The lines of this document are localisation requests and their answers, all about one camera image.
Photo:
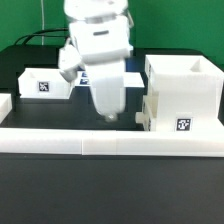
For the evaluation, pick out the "white front drawer with tag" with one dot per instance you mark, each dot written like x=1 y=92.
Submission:
x=148 y=116

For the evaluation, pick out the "white drawer with tag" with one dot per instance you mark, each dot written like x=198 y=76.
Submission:
x=43 y=83
x=148 y=116

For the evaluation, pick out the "white U-shaped fence rail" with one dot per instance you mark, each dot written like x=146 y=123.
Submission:
x=48 y=141

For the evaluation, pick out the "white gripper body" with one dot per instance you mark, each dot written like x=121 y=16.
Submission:
x=105 y=72

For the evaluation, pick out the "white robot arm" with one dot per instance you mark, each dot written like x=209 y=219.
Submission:
x=98 y=43

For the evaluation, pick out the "white fiducial marker sheet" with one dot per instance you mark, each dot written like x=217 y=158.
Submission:
x=131 y=80

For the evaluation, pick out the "white drawer cabinet box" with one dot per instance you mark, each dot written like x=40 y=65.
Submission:
x=189 y=90

